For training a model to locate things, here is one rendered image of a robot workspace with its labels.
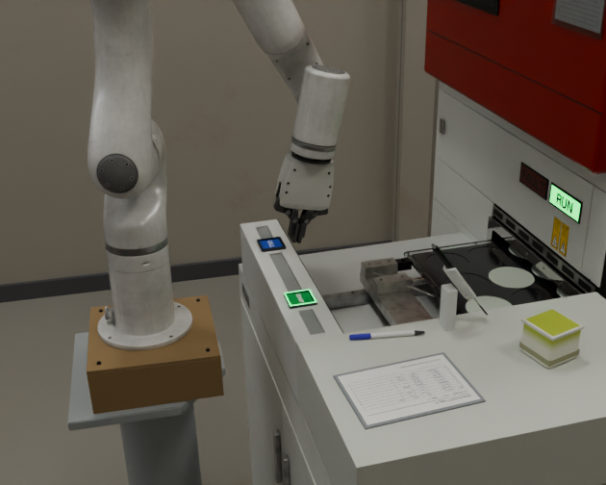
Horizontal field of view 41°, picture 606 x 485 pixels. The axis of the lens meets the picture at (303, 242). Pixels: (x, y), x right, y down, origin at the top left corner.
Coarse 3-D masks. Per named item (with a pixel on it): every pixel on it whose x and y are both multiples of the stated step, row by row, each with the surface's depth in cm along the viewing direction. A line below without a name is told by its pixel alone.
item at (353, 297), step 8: (424, 288) 190; (328, 296) 184; (336, 296) 184; (344, 296) 185; (352, 296) 185; (360, 296) 186; (368, 296) 186; (328, 304) 184; (336, 304) 185; (344, 304) 186; (352, 304) 186; (360, 304) 187
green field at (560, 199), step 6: (552, 186) 172; (552, 192) 172; (558, 192) 170; (564, 192) 168; (552, 198) 172; (558, 198) 170; (564, 198) 168; (570, 198) 165; (558, 204) 170; (564, 204) 168; (570, 204) 166; (576, 204) 164; (564, 210) 168; (570, 210) 166; (576, 210) 164; (570, 216) 166; (576, 216) 164
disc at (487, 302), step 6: (468, 300) 172; (474, 300) 172; (480, 300) 172; (486, 300) 172; (492, 300) 172; (498, 300) 172; (504, 300) 172; (468, 306) 170; (474, 306) 170; (486, 306) 170; (492, 306) 170; (498, 306) 169; (504, 306) 169; (468, 312) 168
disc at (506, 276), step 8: (496, 272) 183; (504, 272) 183; (512, 272) 183; (520, 272) 183; (528, 272) 182; (496, 280) 180; (504, 280) 180; (512, 280) 179; (520, 280) 179; (528, 280) 179
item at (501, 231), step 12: (492, 216) 201; (492, 228) 199; (504, 228) 194; (516, 240) 189; (528, 252) 184; (540, 264) 179; (552, 276) 175; (564, 276) 172; (564, 288) 171; (576, 288) 167
